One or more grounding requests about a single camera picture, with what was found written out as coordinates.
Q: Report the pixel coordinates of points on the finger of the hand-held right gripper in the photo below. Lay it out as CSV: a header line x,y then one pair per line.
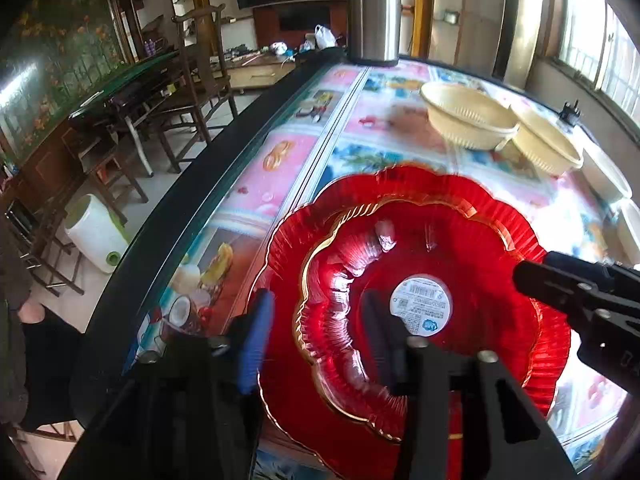
x,y
545,280
615,272

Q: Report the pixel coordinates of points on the stainless steel thermos jug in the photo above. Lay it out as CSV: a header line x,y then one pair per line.
x,y
374,10

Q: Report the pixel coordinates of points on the dark wooden armchair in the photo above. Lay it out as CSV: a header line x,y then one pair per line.
x,y
197,85

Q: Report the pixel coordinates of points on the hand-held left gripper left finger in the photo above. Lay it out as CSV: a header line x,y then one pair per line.
x,y
257,345

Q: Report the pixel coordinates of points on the large red scalloped plate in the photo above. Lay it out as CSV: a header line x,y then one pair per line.
x,y
475,220

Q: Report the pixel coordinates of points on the small red scalloped plate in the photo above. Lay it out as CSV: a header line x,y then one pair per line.
x,y
345,280

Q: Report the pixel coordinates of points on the person's dark clothing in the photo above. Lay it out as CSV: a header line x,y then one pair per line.
x,y
12,320

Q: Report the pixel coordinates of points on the black rimmed dining table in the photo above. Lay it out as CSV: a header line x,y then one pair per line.
x,y
190,195

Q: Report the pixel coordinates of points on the small white toy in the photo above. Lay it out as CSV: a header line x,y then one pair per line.
x,y
278,48

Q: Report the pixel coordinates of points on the yellow framed glass shelf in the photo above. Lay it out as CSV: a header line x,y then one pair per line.
x,y
424,10

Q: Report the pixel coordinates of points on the cream ribbed plastic bowl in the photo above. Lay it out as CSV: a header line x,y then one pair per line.
x,y
465,110
542,145

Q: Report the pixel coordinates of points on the white standing air conditioner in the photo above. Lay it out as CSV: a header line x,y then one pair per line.
x,y
522,20

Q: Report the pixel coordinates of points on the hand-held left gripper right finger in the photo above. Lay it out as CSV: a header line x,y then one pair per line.
x,y
382,345

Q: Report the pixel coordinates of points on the green topped dark table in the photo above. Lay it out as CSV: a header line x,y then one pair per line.
x,y
125,80

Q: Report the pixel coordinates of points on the printed fruit tablecloth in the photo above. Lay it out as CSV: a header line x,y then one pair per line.
x,y
300,160

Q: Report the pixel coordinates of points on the dark wooden stool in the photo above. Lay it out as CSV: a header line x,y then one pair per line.
x,y
107,170

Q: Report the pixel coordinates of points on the white plastic bowl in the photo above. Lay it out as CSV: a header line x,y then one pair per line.
x,y
629,225
602,170

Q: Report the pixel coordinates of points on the white plastic bag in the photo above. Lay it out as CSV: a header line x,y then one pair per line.
x,y
325,37

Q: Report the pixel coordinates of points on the low wooden coffee table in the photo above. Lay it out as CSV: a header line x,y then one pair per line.
x,y
260,72

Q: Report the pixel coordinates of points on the black plug adapter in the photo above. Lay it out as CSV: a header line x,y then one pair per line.
x,y
570,112

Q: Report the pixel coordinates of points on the window with white frame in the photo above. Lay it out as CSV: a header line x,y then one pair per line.
x,y
590,25

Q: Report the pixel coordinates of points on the white plastic bucket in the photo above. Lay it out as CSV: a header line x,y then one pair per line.
x,y
92,232

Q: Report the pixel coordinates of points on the flower garden wall picture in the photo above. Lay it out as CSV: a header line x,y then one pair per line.
x,y
50,60

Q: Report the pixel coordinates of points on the brown wooden television cabinet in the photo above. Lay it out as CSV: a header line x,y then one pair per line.
x,y
265,25

